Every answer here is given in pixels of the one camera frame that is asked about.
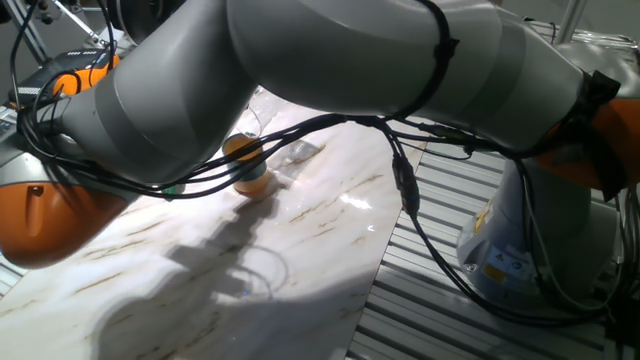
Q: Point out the clear glass mug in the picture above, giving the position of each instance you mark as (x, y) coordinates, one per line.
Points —
(262, 112)

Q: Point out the teal and tan cup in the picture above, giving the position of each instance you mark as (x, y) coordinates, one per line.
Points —
(252, 185)

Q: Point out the white marble pattern board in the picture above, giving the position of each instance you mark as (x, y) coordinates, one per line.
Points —
(325, 210)

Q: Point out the large black round device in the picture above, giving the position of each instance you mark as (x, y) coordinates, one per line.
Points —
(140, 20)

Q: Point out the orange and black teach pendant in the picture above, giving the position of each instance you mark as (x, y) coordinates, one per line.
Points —
(65, 82)

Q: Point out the grey metal stand rod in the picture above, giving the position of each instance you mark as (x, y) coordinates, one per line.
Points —
(80, 22)

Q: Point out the aluminium frame bar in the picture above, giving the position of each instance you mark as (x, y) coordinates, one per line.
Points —
(570, 20)

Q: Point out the aluminium frame leg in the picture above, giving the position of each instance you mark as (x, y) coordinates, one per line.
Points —
(27, 30)

